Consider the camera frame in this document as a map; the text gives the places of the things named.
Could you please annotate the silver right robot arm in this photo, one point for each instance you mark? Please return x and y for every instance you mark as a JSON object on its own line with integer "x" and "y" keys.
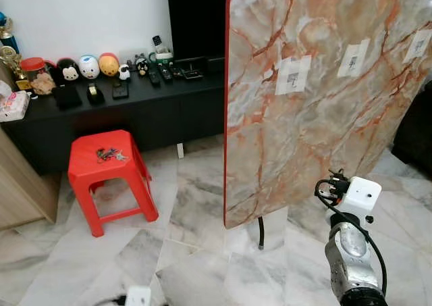
{"x": 351, "y": 265}

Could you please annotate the white paper hook label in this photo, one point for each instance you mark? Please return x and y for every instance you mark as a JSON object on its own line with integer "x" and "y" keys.
{"x": 353, "y": 58}
{"x": 418, "y": 46}
{"x": 293, "y": 75}

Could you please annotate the marble pattern table top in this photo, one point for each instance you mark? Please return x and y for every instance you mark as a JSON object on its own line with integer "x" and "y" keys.
{"x": 324, "y": 137}

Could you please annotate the black table leg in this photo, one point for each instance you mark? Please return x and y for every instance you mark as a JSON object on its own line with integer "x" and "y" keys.
{"x": 260, "y": 233}

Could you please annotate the black tray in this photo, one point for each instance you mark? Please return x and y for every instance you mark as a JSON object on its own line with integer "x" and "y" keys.
{"x": 189, "y": 69}

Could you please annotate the black TV cabinet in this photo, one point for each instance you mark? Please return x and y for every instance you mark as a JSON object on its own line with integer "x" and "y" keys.
{"x": 169, "y": 110}

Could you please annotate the black television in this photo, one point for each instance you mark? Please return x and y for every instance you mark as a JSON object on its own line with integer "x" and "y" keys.
{"x": 196, "y": 15}

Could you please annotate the black remote control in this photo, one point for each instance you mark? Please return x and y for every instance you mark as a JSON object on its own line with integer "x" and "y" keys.
{"x": 166, "y": 73}
{"x": 154, "y": 75}

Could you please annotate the small black cat figurine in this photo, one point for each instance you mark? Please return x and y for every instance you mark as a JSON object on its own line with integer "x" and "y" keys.
{"x": 141, "y": 65}

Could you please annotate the small white black figurine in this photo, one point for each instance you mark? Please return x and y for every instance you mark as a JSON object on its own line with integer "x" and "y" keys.
{"x": 124, "y": 72}

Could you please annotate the small black stand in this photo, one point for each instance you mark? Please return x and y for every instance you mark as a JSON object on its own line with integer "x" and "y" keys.
{"x": 120, "y": 90}

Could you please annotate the orange yellow round plush toy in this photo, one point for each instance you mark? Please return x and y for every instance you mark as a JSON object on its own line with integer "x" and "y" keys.
{"x": 109, "y": 64}

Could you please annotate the black tape dispenser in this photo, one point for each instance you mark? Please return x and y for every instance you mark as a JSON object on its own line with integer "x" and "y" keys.
{"x": 95, "y": 94}

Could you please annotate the red plastic stool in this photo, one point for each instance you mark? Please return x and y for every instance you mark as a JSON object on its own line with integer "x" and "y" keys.
{"x": 84, "y": 163}

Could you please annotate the white blue round plush toy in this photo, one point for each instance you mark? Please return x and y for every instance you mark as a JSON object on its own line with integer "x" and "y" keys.
{"x": 89, "y": 67}

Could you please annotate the black wallet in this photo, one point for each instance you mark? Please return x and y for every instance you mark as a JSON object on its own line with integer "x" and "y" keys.
{"x": 67, "y": 96}

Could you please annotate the black mouse plush toy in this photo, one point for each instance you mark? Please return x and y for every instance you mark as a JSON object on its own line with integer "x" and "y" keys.
{"x": 67, "y": 69}

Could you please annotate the brown plush toy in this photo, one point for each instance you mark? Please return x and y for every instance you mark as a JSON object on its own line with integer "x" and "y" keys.
{"x": 43, "y": 84}

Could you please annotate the red lid jar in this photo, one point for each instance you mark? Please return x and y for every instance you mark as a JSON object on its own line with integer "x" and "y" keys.
{"x": 32, "y": 66}

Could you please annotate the light wooden cabinet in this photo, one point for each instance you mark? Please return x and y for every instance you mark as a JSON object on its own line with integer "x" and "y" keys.
{"x": 23, "y": 184}

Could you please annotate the pink white tissue packet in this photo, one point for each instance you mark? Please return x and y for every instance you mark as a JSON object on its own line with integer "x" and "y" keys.
{"x": 13, "y": 107}

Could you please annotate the gold trophy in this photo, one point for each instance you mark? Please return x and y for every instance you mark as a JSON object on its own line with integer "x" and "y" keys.
{"x": 12, "y": 66}

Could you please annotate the blue trophy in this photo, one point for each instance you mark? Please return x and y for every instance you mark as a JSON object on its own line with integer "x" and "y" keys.
{"x": 7, "y": 32}

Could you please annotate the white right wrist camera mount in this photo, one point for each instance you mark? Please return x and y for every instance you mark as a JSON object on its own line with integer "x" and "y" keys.
{"x": 361, "y": 194}

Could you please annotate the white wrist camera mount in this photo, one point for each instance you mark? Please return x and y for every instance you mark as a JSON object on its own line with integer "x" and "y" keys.
{"x": 138, "y": 297}
{"x": 361, "y": 194}

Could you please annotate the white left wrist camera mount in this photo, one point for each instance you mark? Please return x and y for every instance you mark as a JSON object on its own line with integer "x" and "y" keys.
{"x": 138, "y": 297}

